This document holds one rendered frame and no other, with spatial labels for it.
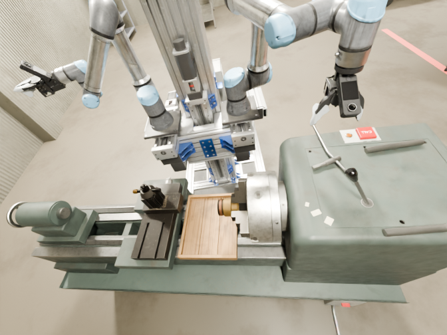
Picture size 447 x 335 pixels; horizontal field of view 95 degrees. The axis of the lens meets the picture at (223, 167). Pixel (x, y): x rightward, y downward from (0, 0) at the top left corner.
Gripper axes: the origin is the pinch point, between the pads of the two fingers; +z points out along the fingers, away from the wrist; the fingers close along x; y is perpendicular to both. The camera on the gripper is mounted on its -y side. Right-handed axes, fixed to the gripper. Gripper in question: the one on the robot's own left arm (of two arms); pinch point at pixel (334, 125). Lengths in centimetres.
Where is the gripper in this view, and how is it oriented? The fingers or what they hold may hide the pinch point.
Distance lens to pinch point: 80.1
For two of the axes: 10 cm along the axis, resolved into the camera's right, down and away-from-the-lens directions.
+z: 1.8, 6.1, 7.7
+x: -9.8, 0.7, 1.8
